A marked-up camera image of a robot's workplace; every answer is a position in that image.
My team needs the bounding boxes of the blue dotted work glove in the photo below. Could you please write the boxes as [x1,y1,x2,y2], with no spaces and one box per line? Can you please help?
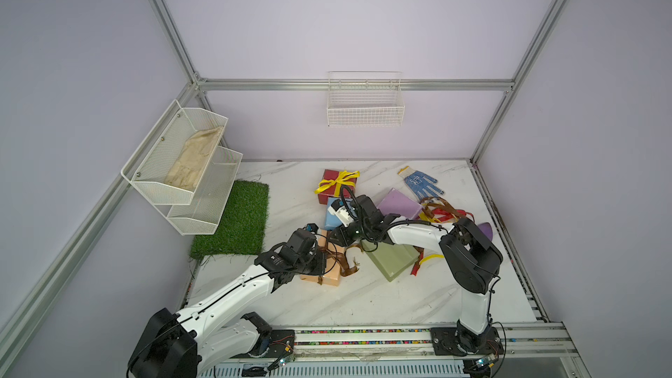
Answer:
[397,166,445,201]

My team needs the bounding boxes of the lower white mesh shelf basket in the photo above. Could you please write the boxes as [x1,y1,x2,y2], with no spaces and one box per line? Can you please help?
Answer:
[166,146,243,236]

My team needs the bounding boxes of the blue gift box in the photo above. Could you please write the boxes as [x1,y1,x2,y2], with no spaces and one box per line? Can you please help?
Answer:
[324,197,342,231]

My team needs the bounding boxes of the white mesh shelf basket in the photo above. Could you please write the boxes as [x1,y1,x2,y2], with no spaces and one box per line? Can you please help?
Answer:
[121,101,229,206]
[166,146,243,236]

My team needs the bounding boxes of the red gift box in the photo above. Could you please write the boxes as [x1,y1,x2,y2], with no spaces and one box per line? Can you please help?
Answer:
[316,170,359,206]

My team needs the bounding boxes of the upper white mesh shelf basket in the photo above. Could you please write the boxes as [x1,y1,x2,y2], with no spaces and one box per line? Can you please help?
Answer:
[121,101,229,206]

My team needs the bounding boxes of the purple pink-handled spatula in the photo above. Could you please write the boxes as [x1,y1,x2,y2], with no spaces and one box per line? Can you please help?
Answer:
[478,222,494,242]

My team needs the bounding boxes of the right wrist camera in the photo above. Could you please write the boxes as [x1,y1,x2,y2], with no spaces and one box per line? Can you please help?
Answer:
[336,199,355,226]

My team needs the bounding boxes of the purple gift box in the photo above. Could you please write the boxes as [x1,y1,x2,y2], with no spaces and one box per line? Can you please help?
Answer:
[377,188,422,220]

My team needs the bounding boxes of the orange gift box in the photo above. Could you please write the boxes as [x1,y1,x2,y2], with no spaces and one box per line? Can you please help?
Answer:
[299,229,344,286]

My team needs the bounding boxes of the green artificial grass mat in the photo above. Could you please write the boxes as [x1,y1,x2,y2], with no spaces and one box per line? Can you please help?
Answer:
[190,180,270,260]

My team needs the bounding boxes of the green gift box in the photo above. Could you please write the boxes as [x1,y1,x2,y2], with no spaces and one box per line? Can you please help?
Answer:
[360,241,419,282]

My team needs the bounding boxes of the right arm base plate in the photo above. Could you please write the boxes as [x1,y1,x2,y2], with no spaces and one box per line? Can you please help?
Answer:
[430,317,504,357]

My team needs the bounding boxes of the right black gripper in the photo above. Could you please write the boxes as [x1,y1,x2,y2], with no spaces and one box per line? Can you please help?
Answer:
[326,218,371,248]

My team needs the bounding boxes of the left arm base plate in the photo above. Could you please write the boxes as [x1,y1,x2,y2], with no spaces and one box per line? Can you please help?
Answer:
[225,311,297,359]

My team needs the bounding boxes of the white wire wall basket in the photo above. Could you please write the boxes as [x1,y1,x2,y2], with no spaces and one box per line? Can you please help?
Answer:
[327,71,405,128]

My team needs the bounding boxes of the beige cloth in basket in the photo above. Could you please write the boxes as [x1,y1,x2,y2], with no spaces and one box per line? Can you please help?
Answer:
[164,127,224,192]

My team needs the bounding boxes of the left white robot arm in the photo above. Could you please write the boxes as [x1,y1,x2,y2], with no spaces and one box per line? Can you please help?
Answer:
[126,224,327,377]

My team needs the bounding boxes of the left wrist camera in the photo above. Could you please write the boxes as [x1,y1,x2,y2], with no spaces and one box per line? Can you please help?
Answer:
[304,223,320,235]

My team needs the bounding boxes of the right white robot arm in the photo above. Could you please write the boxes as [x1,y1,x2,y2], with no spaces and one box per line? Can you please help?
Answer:
[327,195,503,337]

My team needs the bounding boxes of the aluminium front rail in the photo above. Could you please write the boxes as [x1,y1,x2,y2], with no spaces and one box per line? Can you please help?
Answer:
[137,322,592,378]

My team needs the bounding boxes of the brown ribbon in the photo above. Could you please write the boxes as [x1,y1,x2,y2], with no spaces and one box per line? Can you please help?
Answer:
[327,239,359,278]
[419,197,474,224]

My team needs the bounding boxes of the yellow ribbon on red box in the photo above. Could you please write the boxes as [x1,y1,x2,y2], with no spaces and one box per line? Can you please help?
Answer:
[314,170,362,198]

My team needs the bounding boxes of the yellow ribbon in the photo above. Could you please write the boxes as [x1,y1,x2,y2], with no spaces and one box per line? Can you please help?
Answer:
[411,212,444,275]
[314,170,362,198]

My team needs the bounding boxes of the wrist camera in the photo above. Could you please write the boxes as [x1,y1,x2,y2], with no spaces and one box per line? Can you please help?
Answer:
[336,199,355,226]
[304,223,320,235]

